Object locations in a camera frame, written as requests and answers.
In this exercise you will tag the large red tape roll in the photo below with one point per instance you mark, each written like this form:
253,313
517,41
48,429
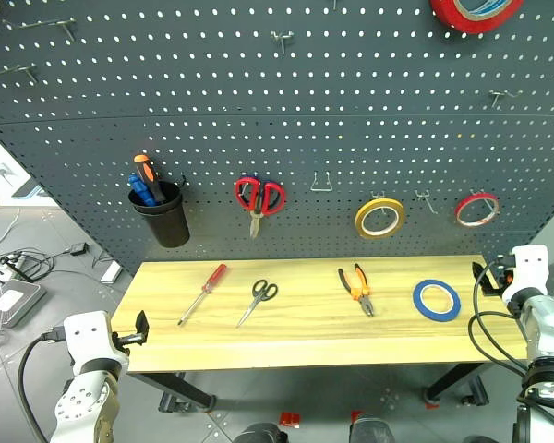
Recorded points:
448,13

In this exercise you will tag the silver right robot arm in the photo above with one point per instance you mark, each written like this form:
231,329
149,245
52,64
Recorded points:
547,332

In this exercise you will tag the yellow tape roll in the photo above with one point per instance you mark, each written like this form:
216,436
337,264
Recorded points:
364,228

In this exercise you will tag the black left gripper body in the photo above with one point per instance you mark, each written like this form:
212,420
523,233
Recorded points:
130,340

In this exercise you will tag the dark grey metal pegboard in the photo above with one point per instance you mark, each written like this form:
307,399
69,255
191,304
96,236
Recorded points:
277,129

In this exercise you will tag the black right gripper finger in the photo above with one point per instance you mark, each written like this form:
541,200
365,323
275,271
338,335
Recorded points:
481,273

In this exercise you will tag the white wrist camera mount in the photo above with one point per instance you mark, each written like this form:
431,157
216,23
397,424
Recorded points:
528,272
90,337

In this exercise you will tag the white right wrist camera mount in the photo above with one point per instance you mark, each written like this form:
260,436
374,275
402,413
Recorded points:
528,272

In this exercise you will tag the orange and black screwdriver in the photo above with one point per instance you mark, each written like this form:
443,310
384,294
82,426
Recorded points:
148,173

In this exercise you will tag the short metal pegboard hook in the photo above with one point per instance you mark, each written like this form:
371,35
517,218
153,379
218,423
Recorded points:
478,192
334,3
425,199
378,197
281,39
497,96

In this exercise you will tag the black power adapter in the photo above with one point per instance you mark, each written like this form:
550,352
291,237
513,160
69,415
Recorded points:
78,249

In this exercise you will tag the small red tape roll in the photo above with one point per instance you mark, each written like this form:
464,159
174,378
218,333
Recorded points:
461,214

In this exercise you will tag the white power strip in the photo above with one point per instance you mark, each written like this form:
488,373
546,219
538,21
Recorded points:
112,272

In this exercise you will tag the small red floor object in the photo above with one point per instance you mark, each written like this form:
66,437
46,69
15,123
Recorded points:
356,415
289,419

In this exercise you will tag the blue tape roll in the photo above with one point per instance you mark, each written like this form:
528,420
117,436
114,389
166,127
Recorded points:
422,309

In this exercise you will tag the black plastic cup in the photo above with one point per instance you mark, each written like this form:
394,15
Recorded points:
164,223

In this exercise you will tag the orange and black pliers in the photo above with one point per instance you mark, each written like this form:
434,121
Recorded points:
361,290

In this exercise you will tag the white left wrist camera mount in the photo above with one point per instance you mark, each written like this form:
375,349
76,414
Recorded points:
90,337

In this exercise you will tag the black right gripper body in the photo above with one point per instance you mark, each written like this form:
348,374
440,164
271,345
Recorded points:
502,282

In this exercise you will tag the long metal pegboard hook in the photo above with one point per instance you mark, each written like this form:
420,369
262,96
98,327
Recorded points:
14,71
51,23

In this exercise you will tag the grey box device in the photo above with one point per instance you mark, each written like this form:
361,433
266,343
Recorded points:
11,302

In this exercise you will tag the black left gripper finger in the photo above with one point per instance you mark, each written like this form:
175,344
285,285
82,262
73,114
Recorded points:
142,325

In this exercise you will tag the black metal table leg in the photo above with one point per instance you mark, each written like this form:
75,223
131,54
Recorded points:
457,383
180,390

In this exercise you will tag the dark rounded shape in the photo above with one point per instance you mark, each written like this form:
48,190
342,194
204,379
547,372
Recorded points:
261,434
371,430

